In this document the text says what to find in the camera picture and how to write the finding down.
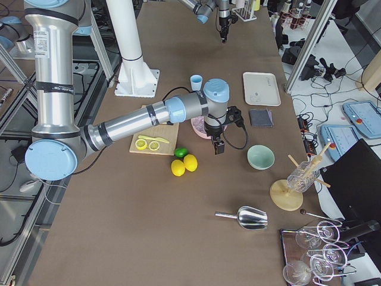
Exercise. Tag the green bowl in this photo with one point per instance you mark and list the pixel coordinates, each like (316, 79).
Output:
(260, 157)

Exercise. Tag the blue teach pendant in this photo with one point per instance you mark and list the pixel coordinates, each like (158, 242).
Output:
(365, 116)
(341, 138)

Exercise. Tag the yellow plastic knife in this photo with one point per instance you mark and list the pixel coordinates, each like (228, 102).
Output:
(159, 139)

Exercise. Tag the wooden cutting board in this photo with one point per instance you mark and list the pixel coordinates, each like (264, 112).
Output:
(164, 130)

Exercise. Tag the lemon slice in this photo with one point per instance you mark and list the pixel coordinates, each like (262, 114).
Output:
(141, 144)
(154, 146)

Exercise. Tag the white wire cup rack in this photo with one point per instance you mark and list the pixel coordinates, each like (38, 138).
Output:
(245, 9)

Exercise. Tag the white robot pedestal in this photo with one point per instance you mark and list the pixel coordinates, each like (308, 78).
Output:
(135, 78)

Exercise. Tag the wooden glass stand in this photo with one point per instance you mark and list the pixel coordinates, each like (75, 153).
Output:
(288, 199)

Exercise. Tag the beige rabbit tray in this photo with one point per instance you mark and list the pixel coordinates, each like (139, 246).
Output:
(261, 89)

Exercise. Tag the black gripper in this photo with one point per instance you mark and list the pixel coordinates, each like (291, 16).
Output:
(214, 130)

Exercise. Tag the aluminium frame post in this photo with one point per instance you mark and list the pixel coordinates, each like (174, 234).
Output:
(311, 40)

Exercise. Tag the grey folded cloth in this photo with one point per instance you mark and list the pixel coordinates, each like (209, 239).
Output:
(261, 118)

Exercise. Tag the green lime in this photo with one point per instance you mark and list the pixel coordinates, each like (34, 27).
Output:
(181, 152)

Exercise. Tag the yellow lemon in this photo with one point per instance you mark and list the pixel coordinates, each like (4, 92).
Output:
(190, 162)
(177, 167)

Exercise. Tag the metal ice scoop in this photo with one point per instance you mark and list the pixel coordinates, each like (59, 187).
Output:
(248, 217)

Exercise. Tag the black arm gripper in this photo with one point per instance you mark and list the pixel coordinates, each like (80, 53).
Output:
(222, 18)

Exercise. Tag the pink bowl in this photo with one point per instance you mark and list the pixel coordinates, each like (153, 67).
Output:
(198, 127)

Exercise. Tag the light blue plastic cup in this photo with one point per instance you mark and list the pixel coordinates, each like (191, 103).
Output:
(196, 81)

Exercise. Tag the clear tumbler glass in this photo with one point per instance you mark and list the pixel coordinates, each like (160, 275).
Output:
(302, 178)

